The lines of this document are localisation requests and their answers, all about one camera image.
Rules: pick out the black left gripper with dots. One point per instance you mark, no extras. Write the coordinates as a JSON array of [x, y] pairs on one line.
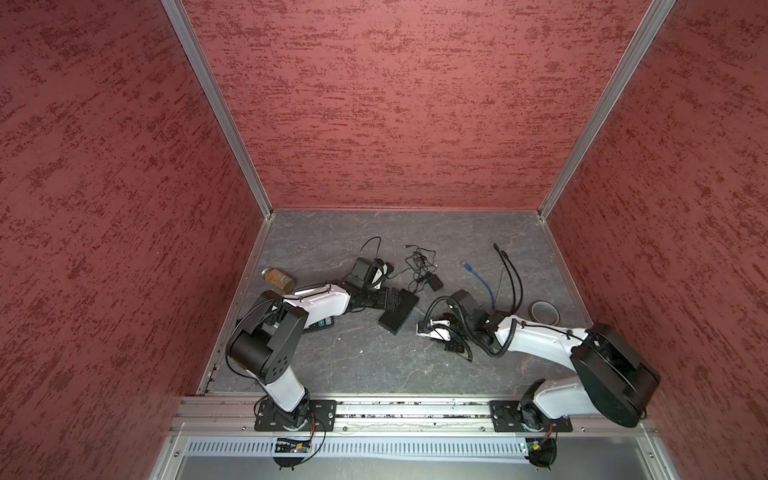
[[382, 304]]

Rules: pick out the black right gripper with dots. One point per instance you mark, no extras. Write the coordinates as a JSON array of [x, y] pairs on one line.
[[451, 346]]

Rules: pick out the black network switch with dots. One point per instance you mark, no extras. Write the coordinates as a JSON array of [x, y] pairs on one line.
[[400, 304]]

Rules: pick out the black power adapter with cable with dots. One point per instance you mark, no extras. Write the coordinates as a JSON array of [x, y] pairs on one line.
[[421, 262]]

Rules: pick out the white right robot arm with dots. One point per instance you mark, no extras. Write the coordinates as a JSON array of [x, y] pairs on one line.
[[608, 376]]

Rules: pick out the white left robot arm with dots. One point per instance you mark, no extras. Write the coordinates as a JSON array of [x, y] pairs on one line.
[[264, 341]]

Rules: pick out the black calculator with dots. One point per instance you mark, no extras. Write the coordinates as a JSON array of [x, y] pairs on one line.
[[320, 325]]

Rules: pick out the glass jar with brown contents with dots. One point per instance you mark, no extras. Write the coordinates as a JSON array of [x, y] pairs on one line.
[[280, 280]]

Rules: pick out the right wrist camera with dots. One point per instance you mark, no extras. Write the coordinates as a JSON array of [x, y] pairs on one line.
[[438, 330]]

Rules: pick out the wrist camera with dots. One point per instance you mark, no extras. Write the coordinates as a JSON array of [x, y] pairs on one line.
[[438, 330], [377, 272]]

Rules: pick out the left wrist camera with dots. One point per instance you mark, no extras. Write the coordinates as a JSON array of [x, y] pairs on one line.
[[377, 272]]

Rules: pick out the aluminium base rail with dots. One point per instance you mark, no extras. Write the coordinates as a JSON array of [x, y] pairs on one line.
[[355, 415]]

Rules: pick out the aluminium left corner post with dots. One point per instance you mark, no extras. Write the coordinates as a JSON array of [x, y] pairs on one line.
[[190, 43]]

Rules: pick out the aluminium corner post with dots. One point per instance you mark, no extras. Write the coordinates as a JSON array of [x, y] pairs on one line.
[[190, 43], [645, 33]]

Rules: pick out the aluminium right corner post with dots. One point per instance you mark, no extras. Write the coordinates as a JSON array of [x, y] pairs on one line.
[[645, 33]]

